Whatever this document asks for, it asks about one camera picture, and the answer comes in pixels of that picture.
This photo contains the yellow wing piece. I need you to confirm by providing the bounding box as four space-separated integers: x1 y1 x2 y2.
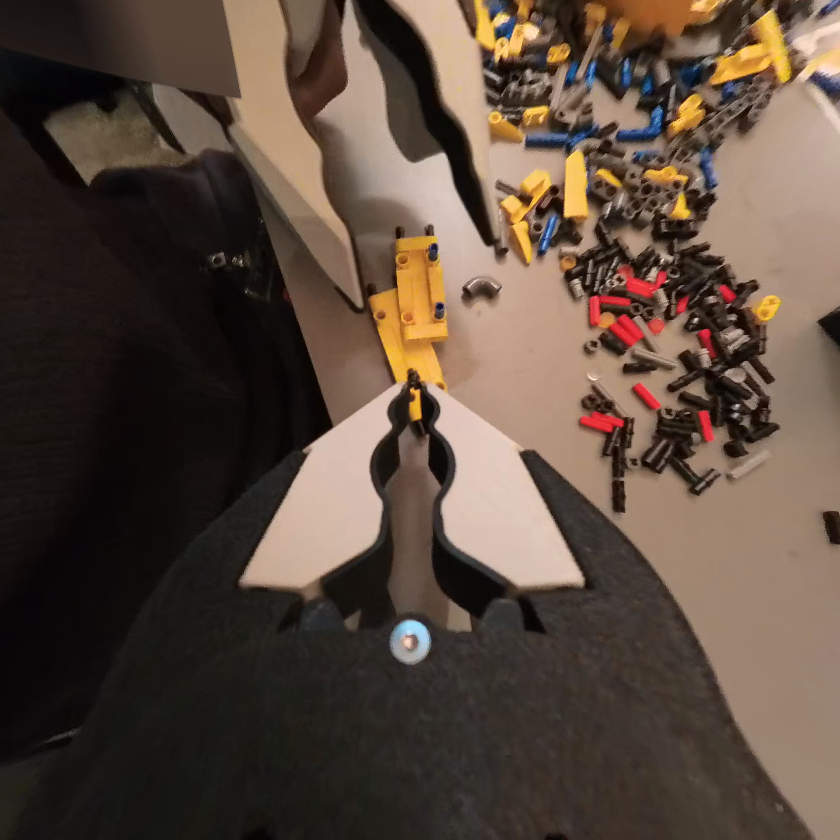
500 169 553 224

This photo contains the person's left hand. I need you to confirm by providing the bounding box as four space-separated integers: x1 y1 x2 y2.
289 0 350 122

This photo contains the yellow brick assembly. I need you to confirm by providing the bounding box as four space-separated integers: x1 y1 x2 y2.
392 225 452 343

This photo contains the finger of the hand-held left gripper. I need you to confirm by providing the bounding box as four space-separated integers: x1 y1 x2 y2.
223 0 367 312
353 0 503 249

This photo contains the pile of mixed toy bricks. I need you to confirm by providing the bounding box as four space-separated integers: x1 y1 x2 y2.
472 0 840 263

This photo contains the pile of black red pins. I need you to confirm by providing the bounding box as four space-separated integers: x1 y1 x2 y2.
561 239 782 516

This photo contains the yellow panel brick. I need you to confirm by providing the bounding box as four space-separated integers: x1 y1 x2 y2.
366 283 450 421

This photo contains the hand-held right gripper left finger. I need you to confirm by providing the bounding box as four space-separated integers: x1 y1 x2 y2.
239 382 413 614

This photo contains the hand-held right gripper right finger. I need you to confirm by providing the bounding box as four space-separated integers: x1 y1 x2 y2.
420 384 585 614

